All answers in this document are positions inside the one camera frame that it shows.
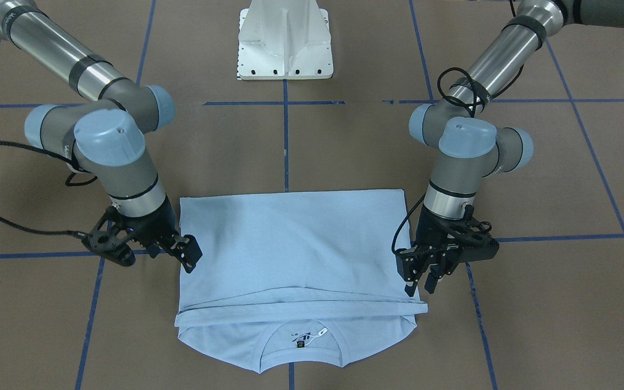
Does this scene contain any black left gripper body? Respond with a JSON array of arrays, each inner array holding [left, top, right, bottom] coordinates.
[[396, 205, 470, 282]]

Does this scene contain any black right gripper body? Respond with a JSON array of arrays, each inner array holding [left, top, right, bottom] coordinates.
[[128, 198, 203, 264]]

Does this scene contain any light blue t-shirt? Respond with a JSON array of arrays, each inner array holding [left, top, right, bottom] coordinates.
[[175, 188, 428, 373]]

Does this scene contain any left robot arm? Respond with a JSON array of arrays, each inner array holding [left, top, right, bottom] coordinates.
[[393, 1, 624, 296]]

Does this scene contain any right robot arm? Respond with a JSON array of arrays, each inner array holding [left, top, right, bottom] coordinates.
[[0, 1, 202, 272]]

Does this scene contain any white hang tag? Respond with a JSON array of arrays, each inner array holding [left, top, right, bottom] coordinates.
[[295, 327, 328, 348]]

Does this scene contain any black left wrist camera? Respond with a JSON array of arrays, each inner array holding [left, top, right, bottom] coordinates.
[[448, 204, 499, 263]]

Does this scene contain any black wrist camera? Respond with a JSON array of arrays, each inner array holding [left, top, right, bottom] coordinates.
[[448, 204, 499, 263], [81, 206, 136, 267]]

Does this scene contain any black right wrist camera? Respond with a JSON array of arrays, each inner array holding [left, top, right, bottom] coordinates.
[[81, 206, 136, 267]]

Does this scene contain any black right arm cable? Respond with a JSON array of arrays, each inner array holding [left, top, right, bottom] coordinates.
[[0, 140, 99, 237]]

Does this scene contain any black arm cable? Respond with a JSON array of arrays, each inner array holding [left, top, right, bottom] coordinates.
[[0, 140, 99, 237], [391, 67, 524, 255]]

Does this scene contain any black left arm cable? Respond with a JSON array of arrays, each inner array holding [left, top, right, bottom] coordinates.
[[391, 67, 524, 255]]

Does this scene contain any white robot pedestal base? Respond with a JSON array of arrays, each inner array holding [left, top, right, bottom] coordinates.
[[236, 1, 334, 81]]

